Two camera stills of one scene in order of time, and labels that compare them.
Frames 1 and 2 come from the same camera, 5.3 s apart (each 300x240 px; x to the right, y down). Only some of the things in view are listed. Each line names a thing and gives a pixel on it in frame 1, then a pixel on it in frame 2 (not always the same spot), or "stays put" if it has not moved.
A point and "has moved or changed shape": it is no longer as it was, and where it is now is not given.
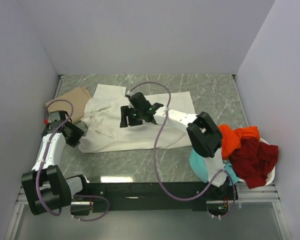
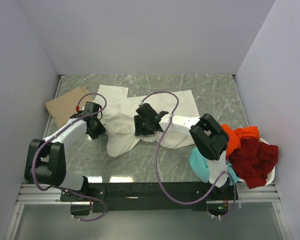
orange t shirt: x=231 y=139 stays put
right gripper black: x=125 y=112 → x=139 y=130
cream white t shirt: x=101 y=130 has moved or changed shape
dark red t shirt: x=253 y=161 stays put
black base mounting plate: x=109 y=197 stays put
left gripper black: x=78 y=133 → x=101 y=130
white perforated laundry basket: x=270 y=177 stays put
